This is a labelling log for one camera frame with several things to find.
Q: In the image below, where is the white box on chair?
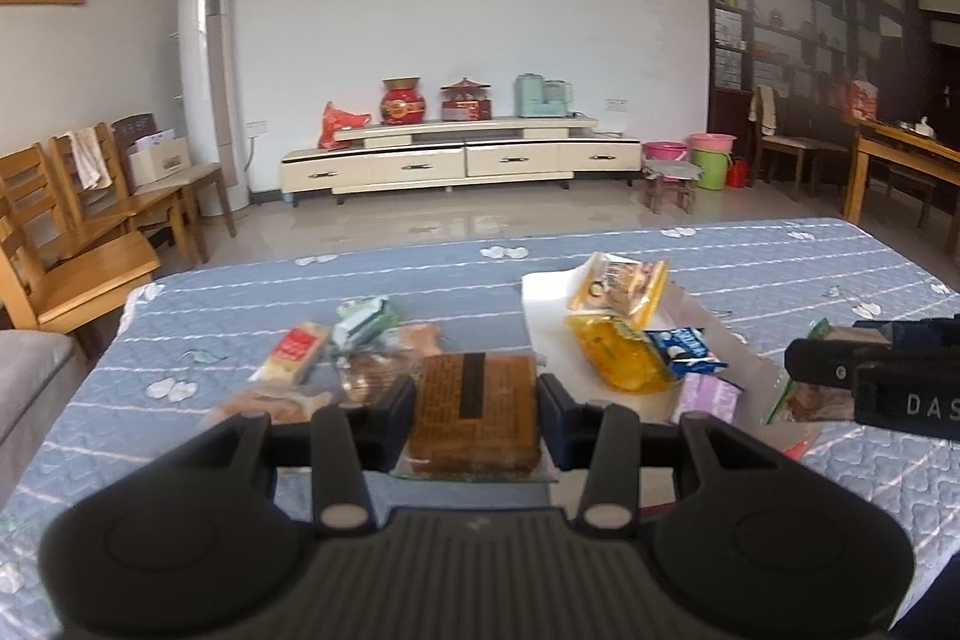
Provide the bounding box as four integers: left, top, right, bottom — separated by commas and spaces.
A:
127, 129, 191, 186

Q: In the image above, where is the green bucket pink lid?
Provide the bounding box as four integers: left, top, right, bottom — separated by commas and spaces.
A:
688, 133, 737, 192

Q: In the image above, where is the dark brown wooden chair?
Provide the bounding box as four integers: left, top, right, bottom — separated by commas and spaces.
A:
111, 113, 239, 239
750, 84, 827, 204

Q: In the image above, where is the clear sliced bread packet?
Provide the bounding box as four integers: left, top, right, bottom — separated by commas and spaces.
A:
202, 383, 338, 432

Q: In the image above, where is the white towel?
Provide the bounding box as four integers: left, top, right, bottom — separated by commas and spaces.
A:
65, 128, 114, 192

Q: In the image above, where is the wooden dining table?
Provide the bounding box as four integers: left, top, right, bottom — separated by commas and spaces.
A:
843, 119, 960, 230

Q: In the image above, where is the yellow-edged pastry packet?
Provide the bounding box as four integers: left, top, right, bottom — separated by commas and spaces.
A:
566, 251, 669, 330

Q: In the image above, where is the white cardboard box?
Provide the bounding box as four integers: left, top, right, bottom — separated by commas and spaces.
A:
521, 269, 826, 462

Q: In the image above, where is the orange snack packet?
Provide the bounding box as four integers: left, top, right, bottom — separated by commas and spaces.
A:
396, 323, 444, 359

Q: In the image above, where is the purple snack packet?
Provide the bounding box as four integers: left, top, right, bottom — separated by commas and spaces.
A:
671, 374, 744, 425

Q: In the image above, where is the grey sofa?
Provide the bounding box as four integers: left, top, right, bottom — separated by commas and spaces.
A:
0, 329, 88, 455

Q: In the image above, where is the yellow cake packet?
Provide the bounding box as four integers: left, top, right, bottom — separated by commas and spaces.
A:
564, 314, 680, 396

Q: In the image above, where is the cream TV cabinet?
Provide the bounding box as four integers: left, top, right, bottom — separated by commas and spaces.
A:
279, 116, 645, 208

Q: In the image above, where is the red gift box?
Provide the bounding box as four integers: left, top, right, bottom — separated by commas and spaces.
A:
439, 77, 494, 122

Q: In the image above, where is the brown cake packet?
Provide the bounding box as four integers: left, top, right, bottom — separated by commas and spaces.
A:
394, 351, 562, 485

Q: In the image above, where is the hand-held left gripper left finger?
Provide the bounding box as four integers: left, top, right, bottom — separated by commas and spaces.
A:
150, 376, 419, 537

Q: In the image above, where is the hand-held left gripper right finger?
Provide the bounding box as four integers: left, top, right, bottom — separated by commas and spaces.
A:
534, 373, 812, 537

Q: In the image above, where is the clear brown snack packet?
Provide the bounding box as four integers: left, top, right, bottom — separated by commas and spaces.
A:
337, 346, 422, 405

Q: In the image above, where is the blue snack packet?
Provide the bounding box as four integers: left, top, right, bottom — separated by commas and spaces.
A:
645, 326, 731, 381

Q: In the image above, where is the white standing air conditioner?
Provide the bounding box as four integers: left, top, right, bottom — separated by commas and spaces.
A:
178, 0, 253, 214

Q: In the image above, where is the beige hanging cloth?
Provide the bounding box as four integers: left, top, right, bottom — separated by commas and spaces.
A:
750, 85, 778, 136

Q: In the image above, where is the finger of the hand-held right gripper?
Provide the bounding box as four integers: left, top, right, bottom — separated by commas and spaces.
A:
785, 338, 895, 390
851, 314, 960, 350

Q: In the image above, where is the mint green kitchen appliance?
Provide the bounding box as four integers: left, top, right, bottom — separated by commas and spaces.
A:
514, 73, 575, 119

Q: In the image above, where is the red gold jar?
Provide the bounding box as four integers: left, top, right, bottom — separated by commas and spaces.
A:
380, 77, 429, 126

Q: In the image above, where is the green white snack packet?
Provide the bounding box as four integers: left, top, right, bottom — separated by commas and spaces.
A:
330, 296, 404, 352

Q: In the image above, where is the red plastic bag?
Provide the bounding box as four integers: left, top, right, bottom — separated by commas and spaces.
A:
317, 101, 373, 152

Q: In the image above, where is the small wooden stool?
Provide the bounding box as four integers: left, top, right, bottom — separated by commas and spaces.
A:
643, 158, 703, 214

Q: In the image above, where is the green-edged biscuit packet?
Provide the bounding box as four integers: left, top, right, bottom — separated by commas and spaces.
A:
765, 318, 857, 426

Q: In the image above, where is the red label cracker packet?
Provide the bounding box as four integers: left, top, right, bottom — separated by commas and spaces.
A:
247, 323, 332, 387

